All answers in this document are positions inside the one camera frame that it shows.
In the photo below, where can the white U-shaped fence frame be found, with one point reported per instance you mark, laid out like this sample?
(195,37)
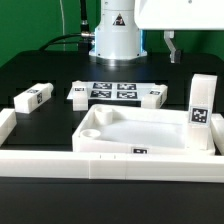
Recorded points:
(124,166)

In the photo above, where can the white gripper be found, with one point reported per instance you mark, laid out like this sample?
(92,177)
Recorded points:
(178,15)

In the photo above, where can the white desk tabletop tray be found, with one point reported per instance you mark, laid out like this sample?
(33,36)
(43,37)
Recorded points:
(122,129)

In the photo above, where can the white marker sheet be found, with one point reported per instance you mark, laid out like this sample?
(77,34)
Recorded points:
(116,90)

